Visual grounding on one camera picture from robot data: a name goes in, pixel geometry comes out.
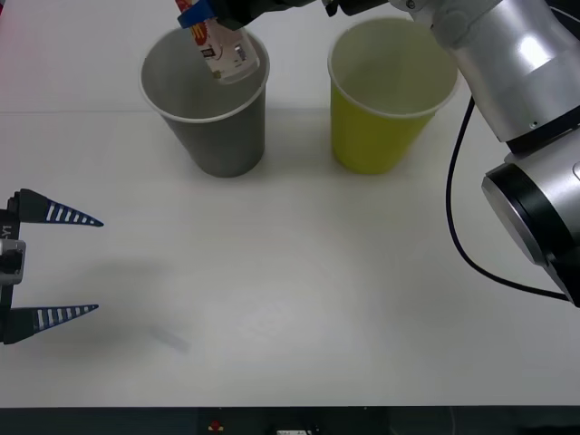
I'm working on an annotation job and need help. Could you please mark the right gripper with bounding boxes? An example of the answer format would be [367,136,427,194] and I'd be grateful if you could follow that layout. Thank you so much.
[177,0,294,32]

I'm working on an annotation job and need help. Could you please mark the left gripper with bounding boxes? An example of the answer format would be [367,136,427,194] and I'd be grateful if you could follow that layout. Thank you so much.
[0,188,105,345]

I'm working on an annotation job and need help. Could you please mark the clear bottle with red cap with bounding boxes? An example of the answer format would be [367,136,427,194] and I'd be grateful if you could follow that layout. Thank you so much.
[175,0,262,86]

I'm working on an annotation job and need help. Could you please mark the grey plastic waste bin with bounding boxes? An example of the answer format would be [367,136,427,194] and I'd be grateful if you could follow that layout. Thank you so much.
[138,24,272,179]

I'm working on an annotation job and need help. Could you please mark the yellow-green plastic waste bin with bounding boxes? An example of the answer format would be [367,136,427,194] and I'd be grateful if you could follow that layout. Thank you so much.
[326,16,460,177]

